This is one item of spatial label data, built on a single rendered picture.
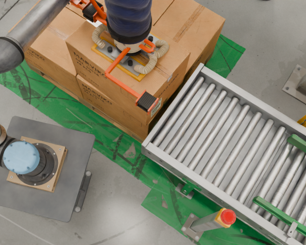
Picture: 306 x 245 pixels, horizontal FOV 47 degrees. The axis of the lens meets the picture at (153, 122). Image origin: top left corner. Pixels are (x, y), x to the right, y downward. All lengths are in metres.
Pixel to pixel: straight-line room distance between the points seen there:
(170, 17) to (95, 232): 1.66
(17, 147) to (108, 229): 1.18
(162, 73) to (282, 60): 1.60
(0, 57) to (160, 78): 0.92
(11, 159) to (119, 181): 1.17
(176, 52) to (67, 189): 0.97
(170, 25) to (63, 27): 0.76
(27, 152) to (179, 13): 1.53
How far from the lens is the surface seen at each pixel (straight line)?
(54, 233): 2.74
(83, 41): 2.06
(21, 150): 1.73
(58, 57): 2.51
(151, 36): 2.00
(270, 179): 2.30
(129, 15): 1.60
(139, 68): 1.87
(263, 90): 3.12
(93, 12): 1.98
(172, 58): 2.00
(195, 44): 2.53
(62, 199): 1.98
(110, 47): 1.97
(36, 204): 2.01
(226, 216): 1.68
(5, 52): 1.32
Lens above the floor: 2.67
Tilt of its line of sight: 71 degrees down
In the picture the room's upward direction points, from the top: 7 degrees clockwise
